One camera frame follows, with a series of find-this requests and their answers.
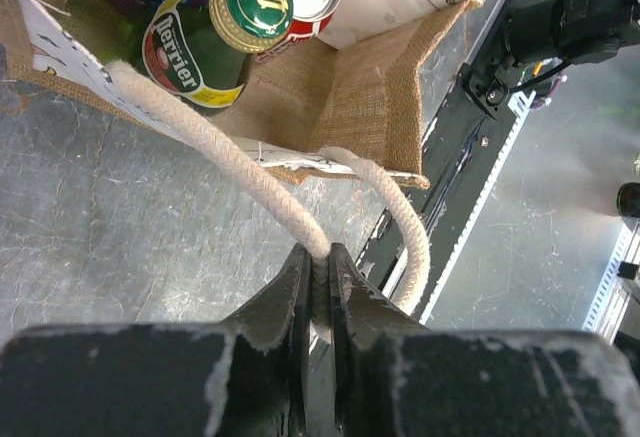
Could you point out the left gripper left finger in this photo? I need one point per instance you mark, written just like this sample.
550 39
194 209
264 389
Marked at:
242 376

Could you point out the canvas tote bag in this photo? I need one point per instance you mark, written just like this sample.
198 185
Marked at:
105 221

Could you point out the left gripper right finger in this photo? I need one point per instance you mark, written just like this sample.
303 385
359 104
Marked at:
394 377

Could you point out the green Perrier glass bottle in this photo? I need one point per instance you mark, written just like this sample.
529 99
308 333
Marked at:
202 51

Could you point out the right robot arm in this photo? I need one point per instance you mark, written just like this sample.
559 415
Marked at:
531 41

